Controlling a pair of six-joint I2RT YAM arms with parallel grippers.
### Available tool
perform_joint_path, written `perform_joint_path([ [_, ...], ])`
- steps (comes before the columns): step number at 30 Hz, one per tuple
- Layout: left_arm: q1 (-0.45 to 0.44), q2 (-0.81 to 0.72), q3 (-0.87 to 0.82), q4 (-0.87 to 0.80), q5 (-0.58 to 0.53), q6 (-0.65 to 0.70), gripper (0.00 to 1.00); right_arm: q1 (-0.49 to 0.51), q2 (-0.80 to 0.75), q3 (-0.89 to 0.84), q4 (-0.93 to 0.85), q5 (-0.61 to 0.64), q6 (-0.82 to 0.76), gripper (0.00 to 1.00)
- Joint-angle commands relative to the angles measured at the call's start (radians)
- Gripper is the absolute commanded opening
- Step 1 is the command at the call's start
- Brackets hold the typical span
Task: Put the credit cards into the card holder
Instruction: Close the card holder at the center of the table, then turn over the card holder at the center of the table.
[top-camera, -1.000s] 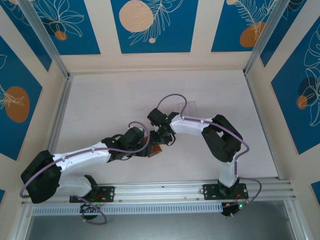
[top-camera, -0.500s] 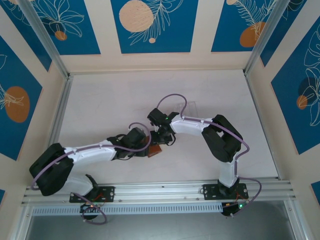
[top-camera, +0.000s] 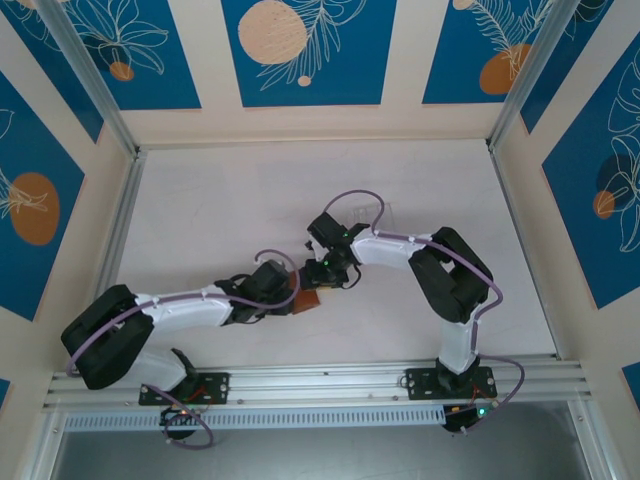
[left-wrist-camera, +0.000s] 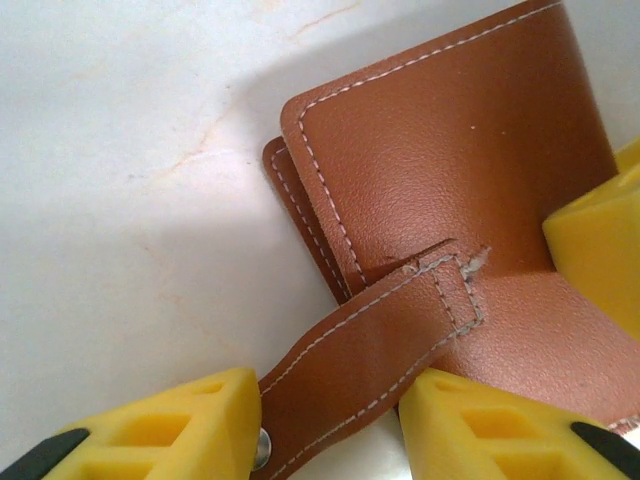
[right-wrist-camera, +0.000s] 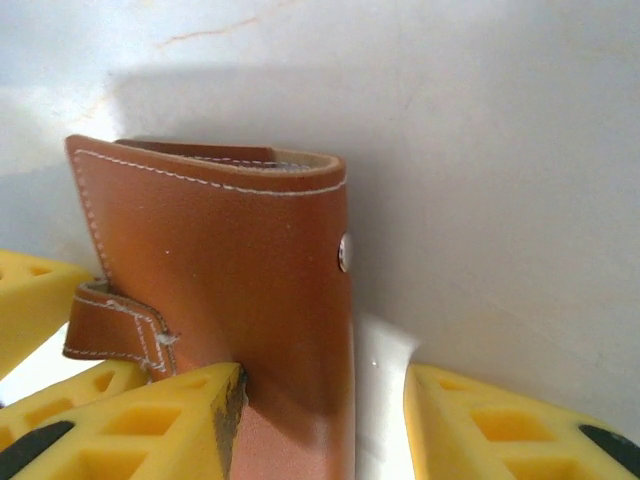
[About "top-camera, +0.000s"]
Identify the aluminium frame post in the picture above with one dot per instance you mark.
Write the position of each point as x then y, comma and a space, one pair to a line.
45, 450
587, 440
90, 75
547, 75

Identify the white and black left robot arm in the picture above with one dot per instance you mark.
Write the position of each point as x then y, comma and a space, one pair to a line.
190, 310

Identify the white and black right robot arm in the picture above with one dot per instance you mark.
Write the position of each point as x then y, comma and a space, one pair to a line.
385, 250

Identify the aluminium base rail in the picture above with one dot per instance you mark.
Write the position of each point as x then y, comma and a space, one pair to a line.
325, 382

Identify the grey metal panel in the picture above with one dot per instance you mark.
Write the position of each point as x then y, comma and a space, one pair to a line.
325, 456

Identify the aluminium table side rail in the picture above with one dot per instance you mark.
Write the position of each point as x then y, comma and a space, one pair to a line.
525, 250
120, 225

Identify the brown leather card holder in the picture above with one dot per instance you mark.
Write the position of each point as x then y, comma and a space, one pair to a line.
307, 303

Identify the black controller board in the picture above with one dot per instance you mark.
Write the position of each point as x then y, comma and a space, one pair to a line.
175, 414
470, 417

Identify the clear plastic card box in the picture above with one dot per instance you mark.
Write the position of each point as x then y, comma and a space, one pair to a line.
387, 215

